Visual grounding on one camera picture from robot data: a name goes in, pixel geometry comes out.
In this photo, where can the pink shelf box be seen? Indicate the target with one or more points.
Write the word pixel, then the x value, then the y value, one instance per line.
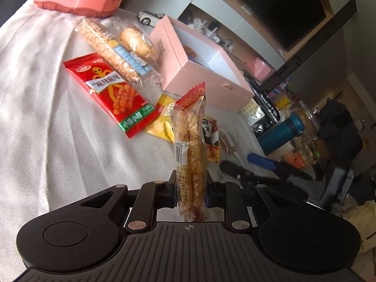
pixel 258 69

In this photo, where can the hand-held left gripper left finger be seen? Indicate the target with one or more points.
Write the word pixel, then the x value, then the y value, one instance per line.
pixel 170 195

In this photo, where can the small yellow snack packet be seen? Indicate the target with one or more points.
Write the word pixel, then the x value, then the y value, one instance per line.
pixel 163 123

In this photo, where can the wall shelf unit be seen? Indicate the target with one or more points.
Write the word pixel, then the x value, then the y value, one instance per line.
pixel 337 20

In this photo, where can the black labelled snack bag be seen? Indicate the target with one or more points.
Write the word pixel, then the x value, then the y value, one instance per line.
pixel 264 100

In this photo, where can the long biscuit packet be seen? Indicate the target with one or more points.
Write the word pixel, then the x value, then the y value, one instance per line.
pixel 108 47

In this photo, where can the panda print cracker packet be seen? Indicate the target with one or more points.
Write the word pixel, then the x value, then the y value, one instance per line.
pixel 212 141

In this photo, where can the pink cardboard box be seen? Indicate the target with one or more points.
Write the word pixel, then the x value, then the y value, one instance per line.
pixel 194 76

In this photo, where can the clear barcode snack packet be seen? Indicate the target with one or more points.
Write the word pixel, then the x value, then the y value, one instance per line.
pixel 230 147

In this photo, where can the white tablecloth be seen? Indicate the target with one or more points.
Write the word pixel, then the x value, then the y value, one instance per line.
pixel 44 108

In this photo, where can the cream plastic bag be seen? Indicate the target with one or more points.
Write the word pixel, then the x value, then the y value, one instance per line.
pixel 362 229

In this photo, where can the white toy car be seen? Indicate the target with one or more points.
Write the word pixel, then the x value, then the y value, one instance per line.
pixel 149 17

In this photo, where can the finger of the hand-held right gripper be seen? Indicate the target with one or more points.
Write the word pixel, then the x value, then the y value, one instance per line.
pixel 243 176
pixel 260 159

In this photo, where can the black television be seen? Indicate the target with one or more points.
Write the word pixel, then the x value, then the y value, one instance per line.
pixel 273 8

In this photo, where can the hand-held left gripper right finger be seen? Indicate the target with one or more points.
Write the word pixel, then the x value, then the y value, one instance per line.
pixel 217 195

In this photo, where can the clear plastic jar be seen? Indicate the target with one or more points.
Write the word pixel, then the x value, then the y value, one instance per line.
pixel 307 123

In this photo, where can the orange rice cracker packet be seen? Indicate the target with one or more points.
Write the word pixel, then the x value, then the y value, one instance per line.
pixel 191 51

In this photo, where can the bread roll packet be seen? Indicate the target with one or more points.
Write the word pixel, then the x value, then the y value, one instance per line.
pixel 139 42

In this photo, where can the red and green snack packet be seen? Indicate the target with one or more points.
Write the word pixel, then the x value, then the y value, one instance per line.
pixel 111 94

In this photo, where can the red-edged clear snack packet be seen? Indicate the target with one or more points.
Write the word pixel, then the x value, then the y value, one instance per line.
pixel 189 141

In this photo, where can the teal bottle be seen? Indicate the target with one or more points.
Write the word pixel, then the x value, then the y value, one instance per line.
pixel 279 135

